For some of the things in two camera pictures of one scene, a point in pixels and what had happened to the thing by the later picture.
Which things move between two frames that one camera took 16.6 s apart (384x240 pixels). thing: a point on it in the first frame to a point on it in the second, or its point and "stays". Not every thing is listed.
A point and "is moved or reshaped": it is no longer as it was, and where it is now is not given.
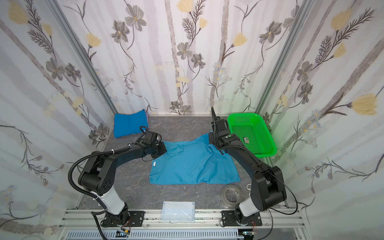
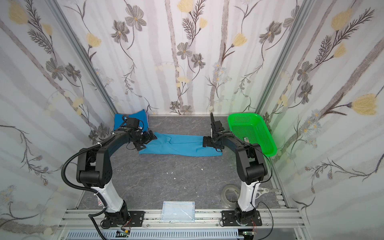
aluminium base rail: [273, 220] stays
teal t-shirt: [193, 161] is moved or reshaped
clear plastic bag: [178, 212] stays
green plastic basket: [254, 135] stays
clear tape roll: [231, 195] stays
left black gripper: [160, 149] to [144, 139]
